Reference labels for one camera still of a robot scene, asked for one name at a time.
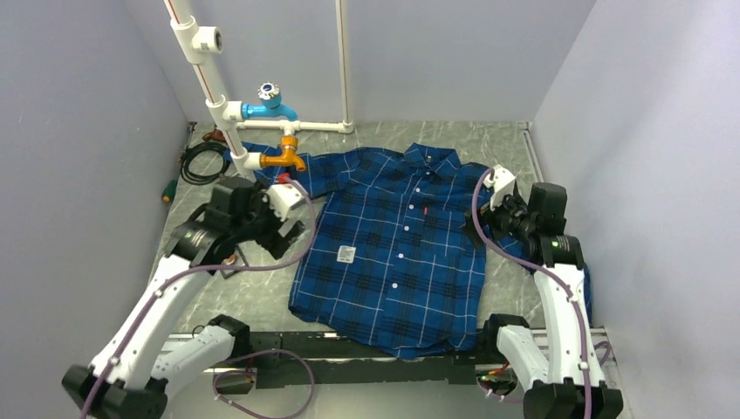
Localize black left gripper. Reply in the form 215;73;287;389
231;178;304;258

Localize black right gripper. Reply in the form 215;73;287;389
460;187;536;250

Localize round brooch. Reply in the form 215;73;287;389
223;254;237;266

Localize blue plaid shirt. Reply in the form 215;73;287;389
241;141;593;361

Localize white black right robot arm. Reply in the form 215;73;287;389
463;179;624;418

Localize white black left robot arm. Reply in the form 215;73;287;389
62;177;311;418

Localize black hinged display case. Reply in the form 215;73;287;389
219;245;249;280

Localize orange plastic faucet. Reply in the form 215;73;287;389
259;135;307;172

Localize blue plastic faucet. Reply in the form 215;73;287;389
241;82;298;121

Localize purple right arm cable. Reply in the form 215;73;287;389
470;168;613;419

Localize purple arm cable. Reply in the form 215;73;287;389
78;177;318;419
470;168;613;419

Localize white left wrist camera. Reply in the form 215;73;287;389
266;183;304;222

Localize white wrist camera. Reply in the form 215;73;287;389
483;165;516;210
266;183;304;222

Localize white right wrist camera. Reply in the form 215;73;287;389
483;165;516;210

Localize coiled black cable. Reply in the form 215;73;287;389
180;141;234;186

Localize green orange handled screwdriver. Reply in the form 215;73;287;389
161;179;178;203

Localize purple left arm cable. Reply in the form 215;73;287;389
78;177;318;419

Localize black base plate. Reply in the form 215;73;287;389
250;332;505;385

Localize aluminium rail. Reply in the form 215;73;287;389
155;326;616;374

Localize white pvc pipe frame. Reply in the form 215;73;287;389
162;0;355;175

